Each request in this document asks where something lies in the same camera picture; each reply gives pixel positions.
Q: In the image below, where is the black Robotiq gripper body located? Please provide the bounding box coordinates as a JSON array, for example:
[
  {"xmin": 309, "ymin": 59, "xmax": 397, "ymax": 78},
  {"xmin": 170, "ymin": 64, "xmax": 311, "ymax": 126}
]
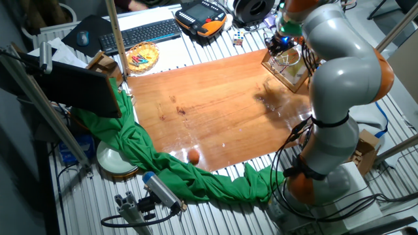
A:
[{"xmin": 273, "ymin": 33, "xmax": 295, "ymax": 51}]

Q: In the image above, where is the small orange toy basketball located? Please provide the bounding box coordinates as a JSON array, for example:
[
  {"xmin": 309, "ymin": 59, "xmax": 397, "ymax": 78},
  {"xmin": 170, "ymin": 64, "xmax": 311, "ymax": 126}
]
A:
[{"xmin": 187, "ymin": 148, "xmax": 201, "ymax": 165}]

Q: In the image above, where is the yellow woven basket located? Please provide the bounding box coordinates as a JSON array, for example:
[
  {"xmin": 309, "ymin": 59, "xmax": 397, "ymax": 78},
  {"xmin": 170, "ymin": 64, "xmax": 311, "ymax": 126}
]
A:
[{"xmin": 125, "ymin": 41, "xmax": 161, "ymax": 73}]

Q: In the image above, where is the bare human hand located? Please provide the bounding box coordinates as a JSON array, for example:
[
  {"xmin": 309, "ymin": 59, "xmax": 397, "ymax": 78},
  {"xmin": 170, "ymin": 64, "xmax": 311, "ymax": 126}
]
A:
[{"xmin": 128, "ymin": 0, "xmax": 150, "ymax": 11}]

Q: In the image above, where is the white hoop with coloured net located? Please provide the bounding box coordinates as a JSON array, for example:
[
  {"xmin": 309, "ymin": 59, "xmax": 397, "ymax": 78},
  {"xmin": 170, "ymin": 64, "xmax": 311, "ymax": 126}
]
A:
[{"xmin": 272, "ymin": 48, "xmax": 302, "ymax": 76}]

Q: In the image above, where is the blue plastic packet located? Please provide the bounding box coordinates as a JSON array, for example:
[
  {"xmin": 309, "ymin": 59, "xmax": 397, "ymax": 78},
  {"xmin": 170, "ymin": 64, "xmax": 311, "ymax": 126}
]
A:
[{"xmin": 263, "ymin": 12, "xmax": 278, "ymax": 29}]

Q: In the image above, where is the black filament spool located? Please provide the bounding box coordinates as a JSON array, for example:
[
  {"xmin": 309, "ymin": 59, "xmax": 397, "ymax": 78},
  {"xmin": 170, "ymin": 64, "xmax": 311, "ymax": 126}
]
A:
[{"xmin": 232, "ymin": 0, "xmax": 276, "ymax": 24}]

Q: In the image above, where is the white rounded figurine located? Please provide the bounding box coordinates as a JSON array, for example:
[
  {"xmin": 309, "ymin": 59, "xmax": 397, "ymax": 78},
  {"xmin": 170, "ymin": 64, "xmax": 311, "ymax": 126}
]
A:
[{"xmin": 223, "ymin": 13, "xmax": 234, "ymax": 32}]

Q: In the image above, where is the black and orange teach pendant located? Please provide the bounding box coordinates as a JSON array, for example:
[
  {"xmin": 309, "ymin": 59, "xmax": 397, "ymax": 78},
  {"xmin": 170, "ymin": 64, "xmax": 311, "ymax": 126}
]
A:
[{"xmin": 174, "ymin": 0, "xmax": 228, "ymax": 37}]

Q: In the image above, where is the wooden board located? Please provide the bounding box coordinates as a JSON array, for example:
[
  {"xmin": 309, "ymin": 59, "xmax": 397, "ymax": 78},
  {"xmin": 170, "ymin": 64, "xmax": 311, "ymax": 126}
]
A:
[{"xmin": 126, "ymin": 48, "xmax": 313, "ymax": 173}]

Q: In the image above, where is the beige panel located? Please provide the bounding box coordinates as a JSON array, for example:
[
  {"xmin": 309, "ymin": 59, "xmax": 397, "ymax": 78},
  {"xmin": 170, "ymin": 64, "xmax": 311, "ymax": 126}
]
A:
[{"xmin": 387, "ymin": 29, "xmax": 418, "ymax": 105}]

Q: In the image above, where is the cardboard box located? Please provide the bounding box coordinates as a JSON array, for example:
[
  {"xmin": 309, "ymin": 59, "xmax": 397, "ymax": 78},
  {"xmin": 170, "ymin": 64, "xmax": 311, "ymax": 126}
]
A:
[{"xmin": 347, "ymin": 129, "xmax": 381, "ymax": 177}]

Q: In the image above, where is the black computer keyboard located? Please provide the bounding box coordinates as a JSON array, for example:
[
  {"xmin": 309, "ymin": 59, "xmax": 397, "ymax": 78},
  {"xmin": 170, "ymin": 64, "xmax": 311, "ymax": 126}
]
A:
[{"xmin": 99, "ymin": 18, "xmax": 183, "ymax": 55}]

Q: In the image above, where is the green cloth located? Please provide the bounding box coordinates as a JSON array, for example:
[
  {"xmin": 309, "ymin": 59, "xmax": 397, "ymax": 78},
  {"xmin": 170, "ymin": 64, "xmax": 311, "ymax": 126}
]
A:
[{"xmin": 71, "ymin": 77, "xmax": 285, "ymax": 205}]

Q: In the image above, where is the wooden stand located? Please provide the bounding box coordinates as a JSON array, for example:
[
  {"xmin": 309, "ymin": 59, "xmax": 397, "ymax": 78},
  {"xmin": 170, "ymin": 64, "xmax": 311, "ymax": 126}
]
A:
[{"xmin": 86, "ymin": 51, "xmax": 124, "ymax": 86}]

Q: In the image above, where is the black mouse pad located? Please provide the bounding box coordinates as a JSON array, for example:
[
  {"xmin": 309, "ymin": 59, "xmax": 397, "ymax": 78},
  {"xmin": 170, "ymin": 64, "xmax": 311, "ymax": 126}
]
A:
[{"xmin": 61, "ymin": 14, "xmax": 115, "ymax": 58}]

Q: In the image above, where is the blue computer mouse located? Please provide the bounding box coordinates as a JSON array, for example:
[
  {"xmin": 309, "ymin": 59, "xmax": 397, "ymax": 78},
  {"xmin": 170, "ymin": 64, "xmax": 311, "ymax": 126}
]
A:
[{"xmin": 76, "ymin": 30, "xmax": 90, "ymax": 47}]

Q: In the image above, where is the white round plate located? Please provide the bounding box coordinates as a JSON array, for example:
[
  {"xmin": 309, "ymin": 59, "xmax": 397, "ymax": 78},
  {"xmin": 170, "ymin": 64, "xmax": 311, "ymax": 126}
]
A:
[{"xmin": 96, "ymin": 140, "xmax": 140, "ymax": 177}]

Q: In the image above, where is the black monitor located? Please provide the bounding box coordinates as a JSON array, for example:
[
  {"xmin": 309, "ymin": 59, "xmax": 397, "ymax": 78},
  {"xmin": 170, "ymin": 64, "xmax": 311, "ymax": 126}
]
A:
[{"xmin": 0, "ymin": 48, "xmax": 122, "ymax": 119}]

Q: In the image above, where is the white paper stack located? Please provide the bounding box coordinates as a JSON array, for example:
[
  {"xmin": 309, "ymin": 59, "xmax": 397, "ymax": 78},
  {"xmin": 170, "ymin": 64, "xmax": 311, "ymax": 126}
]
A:
[{"xmin": 27, "ymin": 37, "xmax": 89, "ymax": 69}]

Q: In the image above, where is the short aluminium profile stub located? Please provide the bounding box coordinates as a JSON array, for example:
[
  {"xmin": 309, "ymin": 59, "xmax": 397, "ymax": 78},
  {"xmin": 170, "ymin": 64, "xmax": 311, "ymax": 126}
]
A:
[{"xmin": 114, "ymin": 191, "xmax": 154, "ymax": 235}]

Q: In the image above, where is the blue box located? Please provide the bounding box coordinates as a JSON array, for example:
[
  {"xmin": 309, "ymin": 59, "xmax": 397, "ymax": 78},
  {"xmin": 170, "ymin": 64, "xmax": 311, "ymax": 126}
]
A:
[{"xmin": 58, "ymin": 134, "xmax": 95, "ymax": 166}]

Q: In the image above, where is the slanted aluminium profile beam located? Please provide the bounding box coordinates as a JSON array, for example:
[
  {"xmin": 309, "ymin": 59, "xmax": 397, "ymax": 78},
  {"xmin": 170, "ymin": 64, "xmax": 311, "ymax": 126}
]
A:
[{"xmin": 0, "ymin": 45, "xmax": 94, "ymax": 170}]

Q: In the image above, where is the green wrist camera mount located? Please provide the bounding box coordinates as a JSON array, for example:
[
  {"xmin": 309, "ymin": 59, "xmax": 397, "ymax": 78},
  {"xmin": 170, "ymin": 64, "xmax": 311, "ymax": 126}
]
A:
[{"xmin": 279, "ymin": 19, "xmax": 303, "ymax": 37}]

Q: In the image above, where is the wooden frame backboard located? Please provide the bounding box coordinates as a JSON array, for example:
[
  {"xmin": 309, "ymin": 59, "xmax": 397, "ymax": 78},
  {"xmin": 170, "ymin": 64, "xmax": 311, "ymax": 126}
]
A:
[{"xmin": 261, "ymin": 45, "xmax": 311, "ymax": 94}]

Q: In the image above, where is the white cloth bag blue strap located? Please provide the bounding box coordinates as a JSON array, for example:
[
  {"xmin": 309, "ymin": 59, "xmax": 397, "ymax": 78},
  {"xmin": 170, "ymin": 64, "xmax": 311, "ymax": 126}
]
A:
[{"xmin": 347, "ymin": 101, "xmax": 389, "ymax": 140}]

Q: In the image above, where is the upright tan profile post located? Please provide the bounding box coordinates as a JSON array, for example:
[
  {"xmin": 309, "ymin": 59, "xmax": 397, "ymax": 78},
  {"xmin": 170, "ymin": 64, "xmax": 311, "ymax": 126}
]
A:
[{"xmin": 104, "ymin": 0, "xmax": 131, "ymax": 78}]

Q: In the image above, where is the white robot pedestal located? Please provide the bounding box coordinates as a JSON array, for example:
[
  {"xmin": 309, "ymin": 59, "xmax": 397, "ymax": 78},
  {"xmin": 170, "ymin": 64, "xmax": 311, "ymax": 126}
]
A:
[{"xmin": 321, "ymin": 161, "xmax": 383, "ymax": 231}]

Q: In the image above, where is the grey camera with blue end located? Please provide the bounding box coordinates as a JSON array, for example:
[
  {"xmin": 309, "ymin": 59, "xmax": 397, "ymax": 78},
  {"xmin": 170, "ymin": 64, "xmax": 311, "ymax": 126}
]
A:
[{"xmin": 142, "ymin": 171, "xmax": 184, "ymax": 213}]

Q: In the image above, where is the black camera clamp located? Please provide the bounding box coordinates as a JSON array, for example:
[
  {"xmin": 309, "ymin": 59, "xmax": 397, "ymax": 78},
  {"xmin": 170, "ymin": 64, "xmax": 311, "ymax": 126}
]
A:
[{"xmin": 137, "ymin": 194, "xmax": 157, "ymax": 221}]

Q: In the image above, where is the black camera cable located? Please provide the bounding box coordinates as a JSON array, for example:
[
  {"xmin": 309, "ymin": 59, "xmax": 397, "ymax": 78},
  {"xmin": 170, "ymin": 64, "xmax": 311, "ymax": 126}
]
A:
[{"xmin": 100, "ymin": 208, "xmax": 179, "ymax": 228}]

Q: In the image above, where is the silver depth camera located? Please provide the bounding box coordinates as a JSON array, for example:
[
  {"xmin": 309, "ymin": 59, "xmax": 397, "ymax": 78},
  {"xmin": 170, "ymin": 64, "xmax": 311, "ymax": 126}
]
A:
[{"xmin": 39, "ymin": 41, "xmax": 53, "ymax": 74}]

